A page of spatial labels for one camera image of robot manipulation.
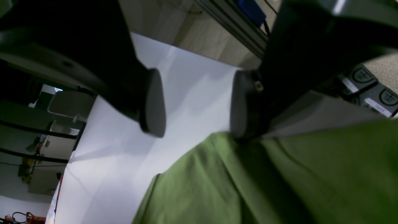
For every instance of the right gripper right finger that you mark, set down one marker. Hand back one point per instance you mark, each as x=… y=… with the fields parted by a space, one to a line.
x=311 y=42

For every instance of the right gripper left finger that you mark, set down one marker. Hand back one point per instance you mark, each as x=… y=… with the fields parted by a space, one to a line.
x=89 y=42

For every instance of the green T-shirt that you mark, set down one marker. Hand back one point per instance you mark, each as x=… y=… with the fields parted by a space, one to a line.
x=337 y=176

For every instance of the grey chair back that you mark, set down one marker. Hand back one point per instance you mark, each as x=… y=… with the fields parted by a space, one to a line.
x=71 y=104

